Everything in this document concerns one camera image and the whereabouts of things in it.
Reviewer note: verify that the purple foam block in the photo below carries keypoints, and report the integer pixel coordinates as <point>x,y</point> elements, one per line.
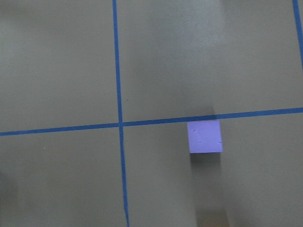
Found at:
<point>204,137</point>

